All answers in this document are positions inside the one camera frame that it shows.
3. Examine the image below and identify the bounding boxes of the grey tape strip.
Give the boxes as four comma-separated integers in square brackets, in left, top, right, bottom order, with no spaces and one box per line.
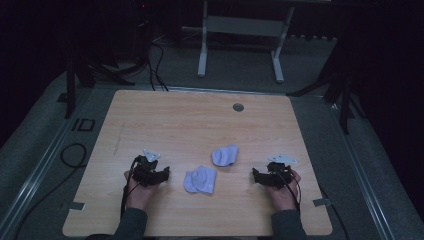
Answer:
[312,197,333,208]

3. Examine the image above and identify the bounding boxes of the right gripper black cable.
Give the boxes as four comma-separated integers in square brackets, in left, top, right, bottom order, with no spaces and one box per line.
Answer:
[275,165,303,212]

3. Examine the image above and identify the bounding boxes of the metal floor rail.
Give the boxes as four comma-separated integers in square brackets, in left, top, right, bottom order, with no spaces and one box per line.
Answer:
[0,99,93,240]
[328,99,396,240]

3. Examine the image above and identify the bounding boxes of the black looped floor cable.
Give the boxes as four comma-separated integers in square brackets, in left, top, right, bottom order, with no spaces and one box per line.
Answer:
[12,142,88,240]

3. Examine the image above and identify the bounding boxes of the pale blue ankle sock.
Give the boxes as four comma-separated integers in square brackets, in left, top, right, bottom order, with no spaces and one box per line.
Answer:
[183,165,218,195]
[211,143,240,168]

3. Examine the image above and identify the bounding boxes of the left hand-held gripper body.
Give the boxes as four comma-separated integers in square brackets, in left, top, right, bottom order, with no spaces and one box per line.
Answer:
[131,148,162,187]

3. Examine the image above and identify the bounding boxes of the thin black floor cable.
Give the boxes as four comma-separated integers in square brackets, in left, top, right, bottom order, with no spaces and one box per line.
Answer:
[318,186,350,240]

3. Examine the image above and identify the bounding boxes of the person's right hand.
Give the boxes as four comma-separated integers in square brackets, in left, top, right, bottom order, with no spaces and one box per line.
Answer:
[265,169,302,212]

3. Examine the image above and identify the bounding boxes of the black tripod stand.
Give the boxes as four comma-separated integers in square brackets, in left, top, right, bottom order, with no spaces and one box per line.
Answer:
[287,43,366,135]
[64,49,136,120]

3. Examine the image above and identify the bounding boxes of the black cables by stand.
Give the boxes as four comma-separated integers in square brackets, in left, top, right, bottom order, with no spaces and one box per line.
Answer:
[145,39,170,92]

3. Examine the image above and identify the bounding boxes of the person's left hand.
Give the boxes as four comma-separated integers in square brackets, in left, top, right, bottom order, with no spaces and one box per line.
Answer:
[123,169,160,212]

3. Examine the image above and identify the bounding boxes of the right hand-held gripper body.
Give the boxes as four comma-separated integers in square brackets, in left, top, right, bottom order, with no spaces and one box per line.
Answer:
[266,153,299,190]

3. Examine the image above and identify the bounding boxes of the white metal desk frame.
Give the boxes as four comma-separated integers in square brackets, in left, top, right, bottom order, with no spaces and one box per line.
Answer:
[196,0,296,84]

